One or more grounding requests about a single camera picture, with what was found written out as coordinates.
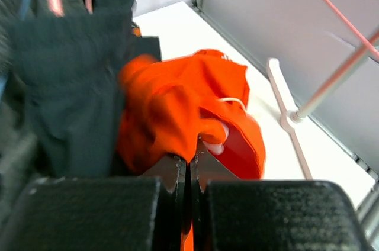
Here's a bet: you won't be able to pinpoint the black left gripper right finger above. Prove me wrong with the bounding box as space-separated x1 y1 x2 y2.
191 142 371 250

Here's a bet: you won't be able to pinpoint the blue wire hanger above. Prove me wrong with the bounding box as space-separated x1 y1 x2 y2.
1 0 32 93

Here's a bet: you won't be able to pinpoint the grey knit shorts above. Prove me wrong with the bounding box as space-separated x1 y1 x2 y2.
1 0 38 137

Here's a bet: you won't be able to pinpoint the metal clothes rack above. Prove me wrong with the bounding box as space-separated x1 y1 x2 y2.
266 44 374 180

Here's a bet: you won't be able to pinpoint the orange black camo shorts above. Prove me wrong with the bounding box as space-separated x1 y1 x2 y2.
132 24 142 37

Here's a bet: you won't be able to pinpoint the dark navy shorts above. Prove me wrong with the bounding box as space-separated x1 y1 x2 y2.
10 0 134 177

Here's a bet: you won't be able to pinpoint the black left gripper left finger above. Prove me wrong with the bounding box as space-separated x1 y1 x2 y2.
0 35 187 251

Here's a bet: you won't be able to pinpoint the pink hanger of orange shorts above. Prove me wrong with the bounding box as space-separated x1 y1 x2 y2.
323 0 378 58

